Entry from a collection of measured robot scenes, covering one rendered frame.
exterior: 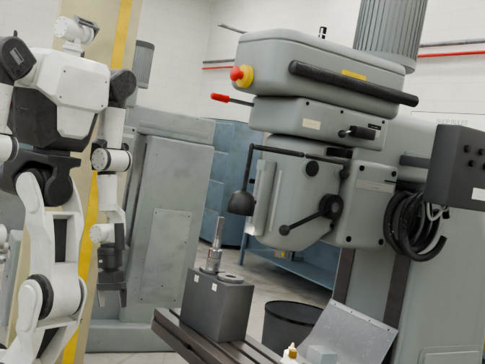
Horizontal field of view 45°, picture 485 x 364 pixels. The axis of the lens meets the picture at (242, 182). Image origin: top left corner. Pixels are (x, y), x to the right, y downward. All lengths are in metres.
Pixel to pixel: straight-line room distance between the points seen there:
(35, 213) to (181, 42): 9.73
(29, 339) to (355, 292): 1.05
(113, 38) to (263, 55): 1.80
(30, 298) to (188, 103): 9.80
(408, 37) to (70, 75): 1.02
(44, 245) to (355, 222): 0.95
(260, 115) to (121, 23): 1.73
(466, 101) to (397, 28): 4.94
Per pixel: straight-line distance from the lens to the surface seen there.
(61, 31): 1.95
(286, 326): 3.59
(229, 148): 8.90
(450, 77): 6.91
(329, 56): 1.57
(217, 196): 9.03
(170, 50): 11.38
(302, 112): 1.53
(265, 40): 1.55
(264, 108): 1.65
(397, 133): 1.78
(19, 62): 1.83
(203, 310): 1.96
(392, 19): 1.81
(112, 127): 2.09
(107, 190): 2.09
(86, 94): 1.92
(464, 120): 6.67
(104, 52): 3.22
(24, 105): 1.94
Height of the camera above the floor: 1.56
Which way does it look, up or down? 3 degrees down
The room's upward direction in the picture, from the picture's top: 10 degrees clockwise
